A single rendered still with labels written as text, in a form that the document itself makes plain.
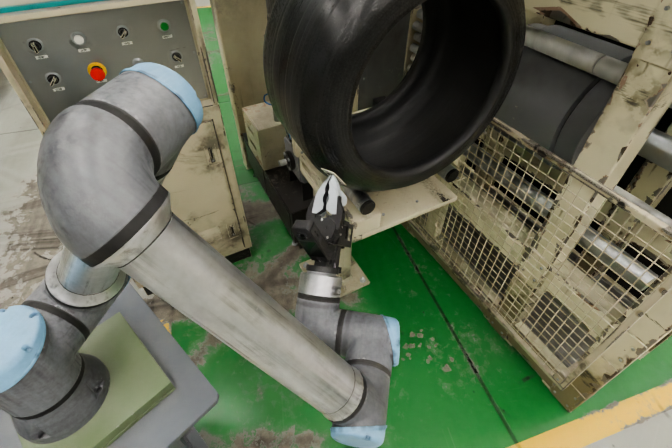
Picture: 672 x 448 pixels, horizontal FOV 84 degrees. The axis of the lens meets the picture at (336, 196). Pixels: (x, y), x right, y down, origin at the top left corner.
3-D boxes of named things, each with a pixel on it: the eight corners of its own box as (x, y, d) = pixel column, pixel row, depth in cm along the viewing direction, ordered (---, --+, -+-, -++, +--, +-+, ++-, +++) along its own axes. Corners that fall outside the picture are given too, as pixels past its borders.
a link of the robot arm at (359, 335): (396, 386, 73) (333, 375, 75) (400, 332, 81) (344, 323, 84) (399, 364, 67) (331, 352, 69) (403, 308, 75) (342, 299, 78)
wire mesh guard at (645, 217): (400, 214, 179) (423, 75, 132) (403, 213, 180) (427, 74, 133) (561, 391, 121) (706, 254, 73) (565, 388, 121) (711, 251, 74)
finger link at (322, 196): (330, 181, 89) (325, 219, 87) (317, 173, 84) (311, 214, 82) (342, 181, 87) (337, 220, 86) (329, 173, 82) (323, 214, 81)
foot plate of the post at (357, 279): (299, 265, 194) (298, 260, 192) (344, 246, 204) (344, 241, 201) (321, 306, 177) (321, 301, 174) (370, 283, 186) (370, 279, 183)
